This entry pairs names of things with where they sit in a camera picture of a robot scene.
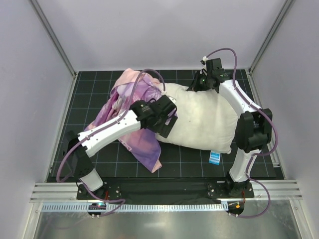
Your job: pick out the white pillow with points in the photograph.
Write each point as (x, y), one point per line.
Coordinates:
(206, 121)

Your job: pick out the aluminium frame post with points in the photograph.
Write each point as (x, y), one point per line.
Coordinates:
(50, 32)
(284, 10)

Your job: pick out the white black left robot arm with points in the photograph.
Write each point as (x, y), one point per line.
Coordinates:
(86, 144)

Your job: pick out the black gridded work mat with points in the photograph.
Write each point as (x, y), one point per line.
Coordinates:
(91, 92)

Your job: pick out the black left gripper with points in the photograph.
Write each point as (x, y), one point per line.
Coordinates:
(166, 125)

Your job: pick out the left aluminium frame post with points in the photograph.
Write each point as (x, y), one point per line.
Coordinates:
(50, 32)

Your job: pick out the pink purple printed pillowcase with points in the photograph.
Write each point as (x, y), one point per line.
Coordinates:
(142, 143)

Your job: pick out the blue white pillow label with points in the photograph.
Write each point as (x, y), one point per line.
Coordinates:
(214, 158)

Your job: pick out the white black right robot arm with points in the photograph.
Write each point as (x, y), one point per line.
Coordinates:
(253, 130)

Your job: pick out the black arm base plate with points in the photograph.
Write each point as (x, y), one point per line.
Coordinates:
(173, 191)

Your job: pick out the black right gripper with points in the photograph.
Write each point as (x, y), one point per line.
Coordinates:
(195, 81)

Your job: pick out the slotted grey cable duct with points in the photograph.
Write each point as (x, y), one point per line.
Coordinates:
(102, 208)

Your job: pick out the right aluminium frame post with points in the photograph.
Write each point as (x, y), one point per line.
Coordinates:
(284, 10)

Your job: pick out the left aluminium rail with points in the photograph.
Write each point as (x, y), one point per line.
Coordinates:
(54, 192)

